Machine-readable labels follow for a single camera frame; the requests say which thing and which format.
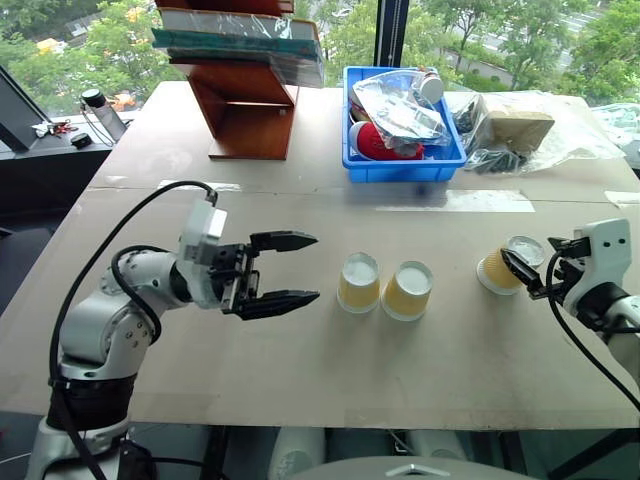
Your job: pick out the black window pillar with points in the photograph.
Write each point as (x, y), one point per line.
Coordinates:
(395, 32)

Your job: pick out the clear plastic bag with box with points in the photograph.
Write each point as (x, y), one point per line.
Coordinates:
(575, 135)

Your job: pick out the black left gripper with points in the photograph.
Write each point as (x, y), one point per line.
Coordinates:
(235, 272)

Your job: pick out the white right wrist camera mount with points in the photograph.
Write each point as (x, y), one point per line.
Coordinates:
(607, 250)

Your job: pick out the keys with red tag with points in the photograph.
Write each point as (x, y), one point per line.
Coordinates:
(52, 129)

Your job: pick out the brown wooden shelf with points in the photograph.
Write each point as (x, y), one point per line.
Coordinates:
(250, 115)

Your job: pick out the black slanted panel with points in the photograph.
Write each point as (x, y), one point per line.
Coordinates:
(17, 115)

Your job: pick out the blue plastic bin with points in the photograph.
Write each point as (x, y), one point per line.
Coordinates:
(400, 167)

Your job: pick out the long white tape strip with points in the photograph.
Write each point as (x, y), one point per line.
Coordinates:
(475, 201)

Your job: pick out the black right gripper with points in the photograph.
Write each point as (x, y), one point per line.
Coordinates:
(570, 272)

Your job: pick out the white capped jar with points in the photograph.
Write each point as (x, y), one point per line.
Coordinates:
(431, 87)

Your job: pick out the bag of black screws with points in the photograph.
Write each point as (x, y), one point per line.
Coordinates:
(465, 115)

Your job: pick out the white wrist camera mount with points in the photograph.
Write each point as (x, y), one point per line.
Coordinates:
(202, 225)
(607, 250)

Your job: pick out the grey rounded leg shape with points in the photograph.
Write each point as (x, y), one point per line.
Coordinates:
(435, 445)
(295, 452)

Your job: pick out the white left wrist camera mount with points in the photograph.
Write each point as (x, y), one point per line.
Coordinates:
(202, 225)

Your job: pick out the crumpled clear plastic sheet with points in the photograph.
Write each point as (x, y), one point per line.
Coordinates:
(620, 122)

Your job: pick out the teal wrapped book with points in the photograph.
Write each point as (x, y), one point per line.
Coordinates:
(225, 45)

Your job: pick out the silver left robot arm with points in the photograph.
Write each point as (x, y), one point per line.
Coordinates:
(105, 325)

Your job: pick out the yellow paper cup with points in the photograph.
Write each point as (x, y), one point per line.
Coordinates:
(407, 295)
(357, 287)
(495, 275)

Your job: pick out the yellow edged wrapped book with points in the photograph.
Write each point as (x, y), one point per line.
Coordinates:
(225, 22)

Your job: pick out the clear bottle with black cap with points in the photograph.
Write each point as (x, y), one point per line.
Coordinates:
(107, 117)

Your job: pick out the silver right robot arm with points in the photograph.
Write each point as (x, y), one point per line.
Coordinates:
(622, 320)

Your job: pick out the short white tape strip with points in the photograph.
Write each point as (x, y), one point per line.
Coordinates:
(227, 186)

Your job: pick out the brown cardboard block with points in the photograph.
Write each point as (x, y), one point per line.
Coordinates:
(520, 127)

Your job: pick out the red and white pouch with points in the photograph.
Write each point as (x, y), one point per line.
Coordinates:
(372, 142)

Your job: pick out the white tape piece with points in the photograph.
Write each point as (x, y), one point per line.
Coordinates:
(625, 198)

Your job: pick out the bag of black parts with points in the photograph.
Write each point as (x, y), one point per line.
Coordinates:
(497, 161)

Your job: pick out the black side table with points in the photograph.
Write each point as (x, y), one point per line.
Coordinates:
(45, 170)

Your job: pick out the black round puck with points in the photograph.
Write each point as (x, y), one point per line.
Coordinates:
(80, 140)

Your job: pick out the grey rounded robot body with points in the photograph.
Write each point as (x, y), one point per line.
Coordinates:
(410, 470)

